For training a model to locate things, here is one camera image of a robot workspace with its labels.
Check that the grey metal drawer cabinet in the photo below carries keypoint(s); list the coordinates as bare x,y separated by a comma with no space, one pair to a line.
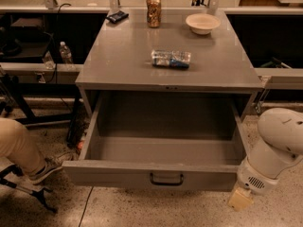
120,60

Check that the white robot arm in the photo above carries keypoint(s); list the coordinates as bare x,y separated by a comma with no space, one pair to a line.
279,147

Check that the gold soda can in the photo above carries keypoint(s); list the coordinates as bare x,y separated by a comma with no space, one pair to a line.
153,13

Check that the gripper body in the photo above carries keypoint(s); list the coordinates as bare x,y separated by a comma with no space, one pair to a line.
252,180

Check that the grey sneaker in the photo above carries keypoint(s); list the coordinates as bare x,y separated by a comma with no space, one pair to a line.
51,165

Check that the grey top drawer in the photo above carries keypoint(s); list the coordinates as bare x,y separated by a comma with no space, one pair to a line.
151,140

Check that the black chair base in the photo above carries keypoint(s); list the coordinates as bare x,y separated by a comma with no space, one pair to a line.
39,195

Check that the black snack packet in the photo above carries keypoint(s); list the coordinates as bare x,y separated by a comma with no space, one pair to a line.
117,17

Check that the upright plastic water bottle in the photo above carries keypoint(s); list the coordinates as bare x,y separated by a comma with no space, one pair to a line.
65,53

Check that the white paper bowl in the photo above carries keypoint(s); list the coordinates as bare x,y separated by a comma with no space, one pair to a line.
202,24

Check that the crushed plastic water bottle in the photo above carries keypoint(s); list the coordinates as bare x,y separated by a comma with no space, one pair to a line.
171,59

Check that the person leg beige trousers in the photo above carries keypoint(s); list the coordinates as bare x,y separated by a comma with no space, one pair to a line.
17,145

